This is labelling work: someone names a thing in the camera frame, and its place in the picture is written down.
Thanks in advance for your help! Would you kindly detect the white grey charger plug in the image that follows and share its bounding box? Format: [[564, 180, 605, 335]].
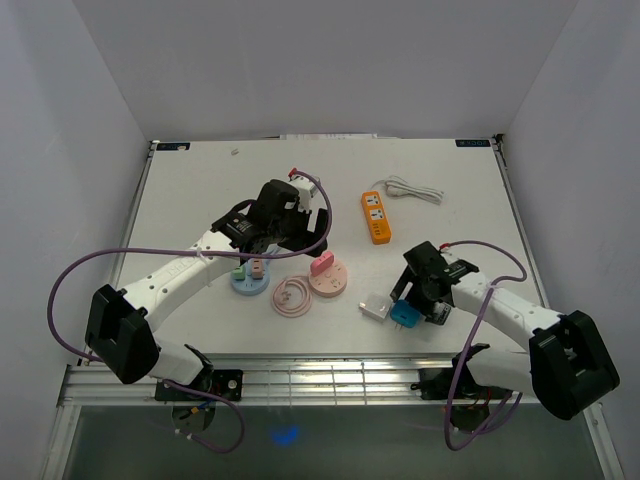
[[358, 293, 392, 323]]

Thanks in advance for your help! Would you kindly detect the green charger plug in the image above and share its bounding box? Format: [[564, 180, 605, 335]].
[[231, 264, 246, 282]]

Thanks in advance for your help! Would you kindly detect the coral pink plug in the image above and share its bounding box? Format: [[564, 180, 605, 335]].
[[310, 251, 335, 277]]

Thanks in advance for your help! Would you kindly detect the left corner label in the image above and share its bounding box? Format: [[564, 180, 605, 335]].
[[155, 142, 191, 151]]

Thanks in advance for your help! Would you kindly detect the pink power cord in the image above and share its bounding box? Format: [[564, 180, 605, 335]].
[[271, 273, 315, 318]]

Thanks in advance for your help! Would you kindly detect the right corner label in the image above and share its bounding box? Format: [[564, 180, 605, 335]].
[[455, 139, 491, 148]]

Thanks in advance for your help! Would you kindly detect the orange power strip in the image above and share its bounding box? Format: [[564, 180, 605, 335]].
[[361, 191, 392, 245]]

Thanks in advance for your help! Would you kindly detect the blue round power strip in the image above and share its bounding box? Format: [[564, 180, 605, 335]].
[[229, 263, 271, 296]]

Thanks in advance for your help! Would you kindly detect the corner label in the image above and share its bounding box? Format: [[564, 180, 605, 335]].
[[455, 139, 491, 148], [155, 142, 191, 151]]

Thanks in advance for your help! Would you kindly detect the blue charger plug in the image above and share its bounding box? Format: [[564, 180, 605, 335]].
[[389, 299, 422, 328]]

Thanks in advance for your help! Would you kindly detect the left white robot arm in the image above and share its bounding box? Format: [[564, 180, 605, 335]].
[[85, 170, 332, 400]]

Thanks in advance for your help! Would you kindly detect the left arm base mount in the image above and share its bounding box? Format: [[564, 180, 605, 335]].
[[152, 367, 245, 404]]

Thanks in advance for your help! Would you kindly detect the pink brown charger plug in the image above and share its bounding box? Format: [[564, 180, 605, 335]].
[[250, 259, 264, 280]]

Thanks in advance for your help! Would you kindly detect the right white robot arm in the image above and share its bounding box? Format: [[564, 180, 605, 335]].
[[390, 241, 620, 420]]

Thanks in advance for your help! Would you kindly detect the aluminium rail frame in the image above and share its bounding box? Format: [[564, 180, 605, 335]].
[[39, 134, 626, 480]]

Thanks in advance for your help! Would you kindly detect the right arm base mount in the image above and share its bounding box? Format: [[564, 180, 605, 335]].
[[410, 342, 521, 404]]

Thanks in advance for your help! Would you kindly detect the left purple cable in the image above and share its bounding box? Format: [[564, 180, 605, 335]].
[[47, 169, 334, 454]]

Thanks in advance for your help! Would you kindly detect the pink round power strip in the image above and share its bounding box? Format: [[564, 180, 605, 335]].
[[308, 260, 348, 298]]

